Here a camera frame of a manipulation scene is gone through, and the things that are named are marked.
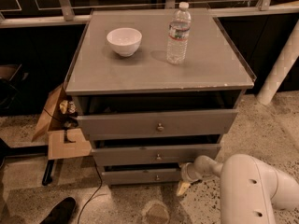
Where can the clear plastic water bottle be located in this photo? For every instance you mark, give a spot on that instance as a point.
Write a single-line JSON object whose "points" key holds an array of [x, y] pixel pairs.
{"points": [[178, 34]]}

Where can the grey top drawer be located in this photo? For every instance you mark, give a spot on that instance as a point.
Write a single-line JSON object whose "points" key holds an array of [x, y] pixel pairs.
{"points": [[157, 124]]}

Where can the grey drawer cabinet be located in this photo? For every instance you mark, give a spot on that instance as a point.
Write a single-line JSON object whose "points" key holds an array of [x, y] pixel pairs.
{"points": [[213, 76]]}

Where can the grey middle drawer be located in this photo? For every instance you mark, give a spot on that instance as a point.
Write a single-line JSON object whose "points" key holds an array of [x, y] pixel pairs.
{"points": [[153, 155]]}

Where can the metal window railing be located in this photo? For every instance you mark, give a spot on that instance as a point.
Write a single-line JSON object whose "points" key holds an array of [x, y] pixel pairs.
{"points": [[34, 13]]}

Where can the brown cardboard box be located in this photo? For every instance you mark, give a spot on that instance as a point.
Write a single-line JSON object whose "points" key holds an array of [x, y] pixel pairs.
{"points": [[63, 143]]}

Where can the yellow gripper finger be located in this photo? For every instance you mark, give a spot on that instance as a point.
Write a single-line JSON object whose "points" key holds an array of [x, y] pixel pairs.
{"points": [[182, 187]]}

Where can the grey drawer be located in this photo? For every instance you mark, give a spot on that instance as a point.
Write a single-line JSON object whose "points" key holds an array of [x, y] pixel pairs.
{"points": [[141, 176], [157, 124], [153, 155]]}

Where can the white ceramic bowl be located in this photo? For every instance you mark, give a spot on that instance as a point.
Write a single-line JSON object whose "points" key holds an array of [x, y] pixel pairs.
{"points": [[124, 41]]}

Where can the dark chair at left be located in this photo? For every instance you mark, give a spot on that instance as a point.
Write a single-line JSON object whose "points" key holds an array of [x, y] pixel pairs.
{"points": [[11, 80]]}

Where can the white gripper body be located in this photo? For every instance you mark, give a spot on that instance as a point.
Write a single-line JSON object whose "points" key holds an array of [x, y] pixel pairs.
{"points": [[189, 172]]}

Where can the black bar on floor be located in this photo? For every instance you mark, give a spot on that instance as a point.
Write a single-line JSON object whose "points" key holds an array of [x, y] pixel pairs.
{"points": [[47, 174]]}

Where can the grey bottom drawer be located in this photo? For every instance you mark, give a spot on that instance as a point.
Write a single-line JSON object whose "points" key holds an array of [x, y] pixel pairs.
{"points": [[141, 176]]}

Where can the black shoe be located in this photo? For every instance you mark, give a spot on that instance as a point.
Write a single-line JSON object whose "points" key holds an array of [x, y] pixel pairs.
{"points": [[61, 213]]}

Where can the white diagonal pole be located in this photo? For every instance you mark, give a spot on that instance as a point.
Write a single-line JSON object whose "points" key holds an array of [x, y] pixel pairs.
{"points": [[283, 65]]}

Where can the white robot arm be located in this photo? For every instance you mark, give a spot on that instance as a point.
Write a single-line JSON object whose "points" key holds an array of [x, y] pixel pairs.
{"points": [[250, 189]]}

